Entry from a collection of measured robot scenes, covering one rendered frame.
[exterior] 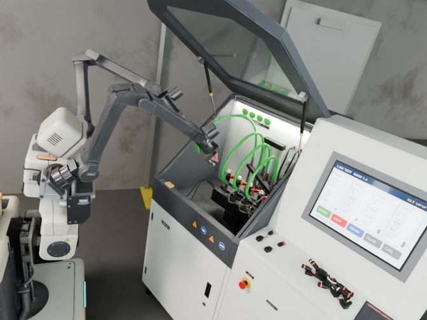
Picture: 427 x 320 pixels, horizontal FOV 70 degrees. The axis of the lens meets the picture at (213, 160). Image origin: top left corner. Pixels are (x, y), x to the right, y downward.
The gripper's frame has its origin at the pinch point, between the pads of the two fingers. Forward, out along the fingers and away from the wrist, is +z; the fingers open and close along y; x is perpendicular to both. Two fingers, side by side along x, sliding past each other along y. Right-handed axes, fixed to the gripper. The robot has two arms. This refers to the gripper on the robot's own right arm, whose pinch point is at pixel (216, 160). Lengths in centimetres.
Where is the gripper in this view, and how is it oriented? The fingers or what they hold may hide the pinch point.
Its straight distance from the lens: 160.0
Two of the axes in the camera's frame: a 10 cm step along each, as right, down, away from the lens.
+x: -4.8, -4.7, 7.4
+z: 4.6, 5.8, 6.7
